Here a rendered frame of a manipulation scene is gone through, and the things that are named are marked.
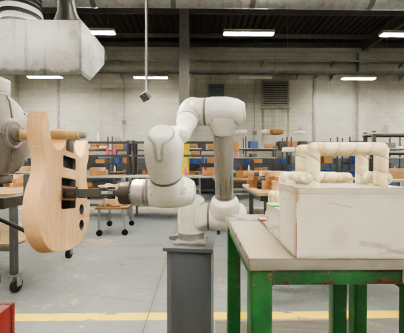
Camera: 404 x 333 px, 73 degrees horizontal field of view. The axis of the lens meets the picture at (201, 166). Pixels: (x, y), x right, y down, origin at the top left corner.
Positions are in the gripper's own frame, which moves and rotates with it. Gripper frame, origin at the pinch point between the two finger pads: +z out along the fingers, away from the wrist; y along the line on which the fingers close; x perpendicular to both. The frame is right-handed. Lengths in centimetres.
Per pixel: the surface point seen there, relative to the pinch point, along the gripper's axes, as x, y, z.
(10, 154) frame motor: 12.0, -6.9, 15.7
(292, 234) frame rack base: -12, -22, -66
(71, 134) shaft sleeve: 17.8, -8.9, -3.6
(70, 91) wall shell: 469, 1041, 499
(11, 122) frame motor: 21.5, -9.6, 14.4
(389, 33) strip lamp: 399, 529, -517
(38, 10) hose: 50, -21, 2
